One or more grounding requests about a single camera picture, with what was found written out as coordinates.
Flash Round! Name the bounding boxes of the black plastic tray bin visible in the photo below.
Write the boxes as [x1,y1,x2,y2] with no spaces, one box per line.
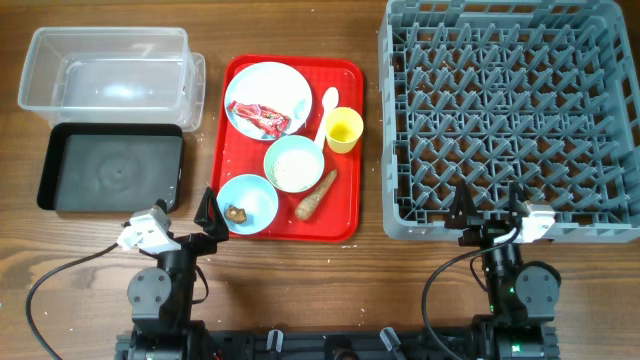
[37,123,184,213]

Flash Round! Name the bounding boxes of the yellow plastic cup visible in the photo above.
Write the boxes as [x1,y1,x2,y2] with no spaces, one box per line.
[325,107,364,154]

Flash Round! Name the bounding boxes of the white rice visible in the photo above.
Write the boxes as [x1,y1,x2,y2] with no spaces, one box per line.
[271,150,321,193]

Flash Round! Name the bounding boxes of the large light blue plate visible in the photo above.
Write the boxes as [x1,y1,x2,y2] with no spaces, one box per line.
[224,62,313,141]

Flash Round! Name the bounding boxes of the small light blue bowl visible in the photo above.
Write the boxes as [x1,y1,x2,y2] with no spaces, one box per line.
[217,174,279,235]

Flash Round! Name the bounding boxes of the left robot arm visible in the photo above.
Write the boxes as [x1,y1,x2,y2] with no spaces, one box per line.
[115,188,229,360]

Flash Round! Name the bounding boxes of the brown food scrap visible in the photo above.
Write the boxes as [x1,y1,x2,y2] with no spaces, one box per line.
[224,205,248,224]

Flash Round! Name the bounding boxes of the grey dishwasher rack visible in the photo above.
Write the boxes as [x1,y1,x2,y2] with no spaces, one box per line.
[378,1,639,243]

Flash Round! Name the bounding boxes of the red serving tray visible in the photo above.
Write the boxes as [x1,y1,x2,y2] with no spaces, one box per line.
[210,54,364,242]

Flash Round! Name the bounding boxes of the red snack wrapper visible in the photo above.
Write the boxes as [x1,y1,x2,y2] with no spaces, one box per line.
[227,101,291,139]

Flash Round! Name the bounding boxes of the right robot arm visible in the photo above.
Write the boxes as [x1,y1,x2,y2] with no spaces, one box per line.
[445,181,561,360]

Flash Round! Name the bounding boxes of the white plastic spoon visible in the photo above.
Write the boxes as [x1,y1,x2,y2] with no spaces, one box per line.
[314,87,339,151]

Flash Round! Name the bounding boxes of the green bowl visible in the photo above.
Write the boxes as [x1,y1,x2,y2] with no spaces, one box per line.
[263,135,325,193]

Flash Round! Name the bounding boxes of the brown carrot-shaped root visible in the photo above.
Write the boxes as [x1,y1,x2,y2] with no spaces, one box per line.
[295,169,338,221]

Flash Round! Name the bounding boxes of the clear plastic bin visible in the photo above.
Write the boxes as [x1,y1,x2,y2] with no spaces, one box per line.
[18,27,206,132]

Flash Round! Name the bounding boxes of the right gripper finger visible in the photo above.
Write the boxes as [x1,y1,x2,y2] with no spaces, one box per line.
[444,181,479,230]
[507,181,526,218]

